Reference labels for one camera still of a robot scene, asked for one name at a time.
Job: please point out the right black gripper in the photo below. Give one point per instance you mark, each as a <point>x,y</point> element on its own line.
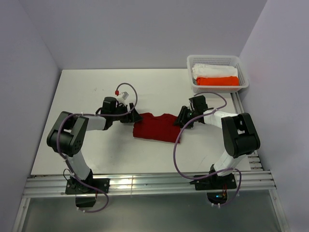
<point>181,119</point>

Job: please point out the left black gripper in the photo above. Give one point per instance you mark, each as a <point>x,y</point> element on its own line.
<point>133,116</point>

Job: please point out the dark red t-shirt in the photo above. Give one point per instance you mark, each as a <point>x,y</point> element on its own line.
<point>159,128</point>

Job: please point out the white plastic basket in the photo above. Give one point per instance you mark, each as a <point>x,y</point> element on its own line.
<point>217,60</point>

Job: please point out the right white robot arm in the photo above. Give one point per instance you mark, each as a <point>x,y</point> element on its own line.
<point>239,136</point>

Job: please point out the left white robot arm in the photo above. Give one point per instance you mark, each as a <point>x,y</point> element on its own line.
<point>68,133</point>

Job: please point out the rolled white t-shirt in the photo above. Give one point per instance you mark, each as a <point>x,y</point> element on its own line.
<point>213,71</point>

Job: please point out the rolled orange t-shirt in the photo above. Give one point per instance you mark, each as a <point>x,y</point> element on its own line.
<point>217,81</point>

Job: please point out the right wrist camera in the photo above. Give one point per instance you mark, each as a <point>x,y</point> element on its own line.
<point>198,104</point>

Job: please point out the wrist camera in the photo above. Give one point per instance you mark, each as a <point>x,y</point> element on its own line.
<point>198,104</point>
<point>113,99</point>

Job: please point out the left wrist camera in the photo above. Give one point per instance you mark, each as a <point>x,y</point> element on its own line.
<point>113,99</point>

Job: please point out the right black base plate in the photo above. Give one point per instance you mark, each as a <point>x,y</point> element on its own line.
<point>215,182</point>

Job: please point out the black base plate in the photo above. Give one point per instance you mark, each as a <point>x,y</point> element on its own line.
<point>96,184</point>
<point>215,182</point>

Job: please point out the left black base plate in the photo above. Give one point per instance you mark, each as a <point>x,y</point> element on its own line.
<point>96,184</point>

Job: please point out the aluminium rail frame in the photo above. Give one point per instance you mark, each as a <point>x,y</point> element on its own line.
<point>160,202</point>

